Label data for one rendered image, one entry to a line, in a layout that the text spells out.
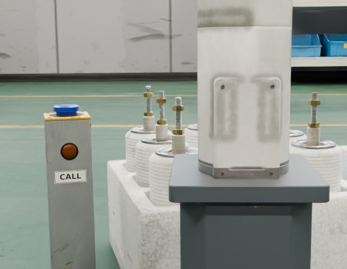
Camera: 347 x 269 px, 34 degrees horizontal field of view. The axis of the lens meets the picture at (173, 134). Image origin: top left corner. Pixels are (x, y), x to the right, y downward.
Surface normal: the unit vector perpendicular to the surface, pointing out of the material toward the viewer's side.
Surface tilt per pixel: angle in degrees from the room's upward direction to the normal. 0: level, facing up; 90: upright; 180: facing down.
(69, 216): 90
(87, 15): 90
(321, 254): 90
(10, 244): 0
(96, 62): 90
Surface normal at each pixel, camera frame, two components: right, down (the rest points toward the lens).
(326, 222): 0.24, 0.15
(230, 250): -0.04, 0.16
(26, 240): -0.01, -0.99
